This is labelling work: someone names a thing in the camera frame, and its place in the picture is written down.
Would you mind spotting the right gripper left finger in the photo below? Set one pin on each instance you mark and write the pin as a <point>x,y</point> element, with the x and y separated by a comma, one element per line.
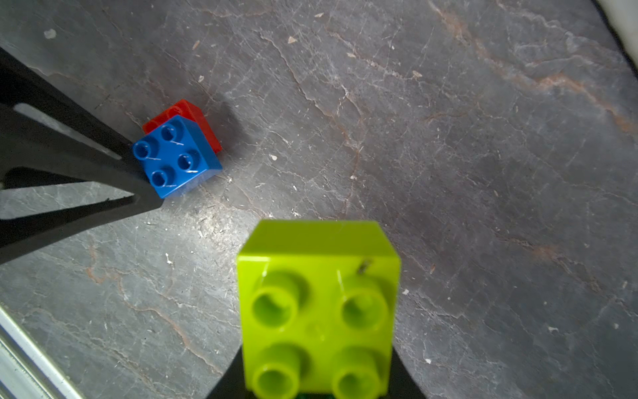
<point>232,383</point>

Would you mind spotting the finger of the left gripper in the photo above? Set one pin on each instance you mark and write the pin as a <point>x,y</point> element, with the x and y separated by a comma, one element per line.
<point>44,130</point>
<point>27,234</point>

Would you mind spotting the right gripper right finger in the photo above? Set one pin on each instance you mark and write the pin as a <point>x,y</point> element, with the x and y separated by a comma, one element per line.
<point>401,383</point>

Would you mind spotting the lime green lego brick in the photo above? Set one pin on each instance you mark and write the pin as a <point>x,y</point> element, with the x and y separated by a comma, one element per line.
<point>317,306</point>

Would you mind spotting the blue lego brick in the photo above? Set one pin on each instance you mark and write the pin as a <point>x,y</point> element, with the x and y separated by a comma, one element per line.
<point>176,157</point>

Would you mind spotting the red lego brick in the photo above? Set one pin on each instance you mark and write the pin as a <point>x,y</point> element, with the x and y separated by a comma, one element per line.
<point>188,111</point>

